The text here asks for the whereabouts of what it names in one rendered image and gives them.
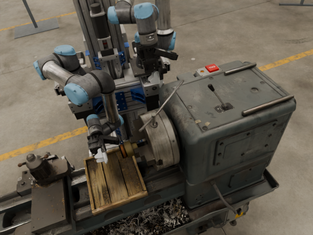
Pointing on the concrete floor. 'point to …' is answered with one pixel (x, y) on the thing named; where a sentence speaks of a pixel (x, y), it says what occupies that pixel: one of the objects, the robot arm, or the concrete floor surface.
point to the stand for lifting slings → (26, 31)
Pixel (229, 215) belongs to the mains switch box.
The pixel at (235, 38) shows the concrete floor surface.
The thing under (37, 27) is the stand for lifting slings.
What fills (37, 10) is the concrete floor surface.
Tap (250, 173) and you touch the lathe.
